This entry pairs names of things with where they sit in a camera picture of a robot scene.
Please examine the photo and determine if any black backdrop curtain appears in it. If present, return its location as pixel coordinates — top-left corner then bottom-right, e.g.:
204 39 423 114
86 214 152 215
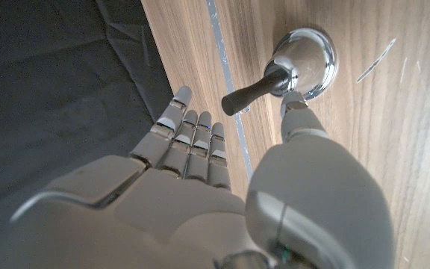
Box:
0 0 175 225

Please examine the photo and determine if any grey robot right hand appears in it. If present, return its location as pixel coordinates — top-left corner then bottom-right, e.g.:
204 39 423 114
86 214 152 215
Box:
0 85 395 269

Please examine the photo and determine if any grey tape outline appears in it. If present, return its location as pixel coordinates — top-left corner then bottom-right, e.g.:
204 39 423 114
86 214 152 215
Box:
205 0 255 181

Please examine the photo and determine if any silver handbell with black handle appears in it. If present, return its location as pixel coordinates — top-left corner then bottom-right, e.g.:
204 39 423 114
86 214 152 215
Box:
221 27 338 117

